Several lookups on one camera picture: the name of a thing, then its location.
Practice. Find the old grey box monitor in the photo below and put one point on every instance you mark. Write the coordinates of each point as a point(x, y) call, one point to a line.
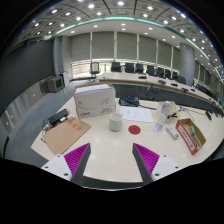
point(55, 84)

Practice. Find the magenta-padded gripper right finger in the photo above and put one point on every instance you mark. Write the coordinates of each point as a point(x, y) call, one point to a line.
point(146, 158)

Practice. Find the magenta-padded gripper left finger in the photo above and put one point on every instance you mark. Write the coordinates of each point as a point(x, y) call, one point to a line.
point(77, 158)

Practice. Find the flat round red coaster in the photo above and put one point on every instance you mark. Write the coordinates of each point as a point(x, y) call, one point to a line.
point(134, 129)

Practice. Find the small open beige box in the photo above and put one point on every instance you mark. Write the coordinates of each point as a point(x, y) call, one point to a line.
point(174, 108)

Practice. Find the black mesh office chair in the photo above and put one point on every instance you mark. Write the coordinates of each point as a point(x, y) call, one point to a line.
point(94, 68)

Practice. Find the clear plastic water bottle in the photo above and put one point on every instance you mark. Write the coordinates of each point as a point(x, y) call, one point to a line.
point(161, 118)

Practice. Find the brown paper envelope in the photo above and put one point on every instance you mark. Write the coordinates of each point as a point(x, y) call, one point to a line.
point(65, 135)

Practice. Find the small white oblong box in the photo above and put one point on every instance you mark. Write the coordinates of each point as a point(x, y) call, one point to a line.
point(172, 132)

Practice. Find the black desk conference unit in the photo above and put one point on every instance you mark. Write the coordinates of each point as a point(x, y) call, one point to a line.
point(129, 100)

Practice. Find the white copy paper carton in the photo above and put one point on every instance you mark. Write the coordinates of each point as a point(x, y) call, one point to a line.
point(94, 101)

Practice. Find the long curved conference desk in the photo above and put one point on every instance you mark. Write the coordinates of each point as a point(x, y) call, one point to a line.
point(133, 78)

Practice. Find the black power adapter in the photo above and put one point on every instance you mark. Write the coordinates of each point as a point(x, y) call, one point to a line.
point(57, 116)

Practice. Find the recessed ceiling lights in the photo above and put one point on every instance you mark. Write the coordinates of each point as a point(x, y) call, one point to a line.
point(91, 6)

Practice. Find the open red-edged cardboard box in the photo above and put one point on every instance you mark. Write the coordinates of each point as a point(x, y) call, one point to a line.
point(186, 138)

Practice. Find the white ceramic mug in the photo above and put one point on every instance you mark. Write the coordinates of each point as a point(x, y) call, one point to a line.
point(115, 122)

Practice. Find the white printed paper sheet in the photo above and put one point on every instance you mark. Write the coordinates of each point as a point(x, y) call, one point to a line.
point(136, 114)

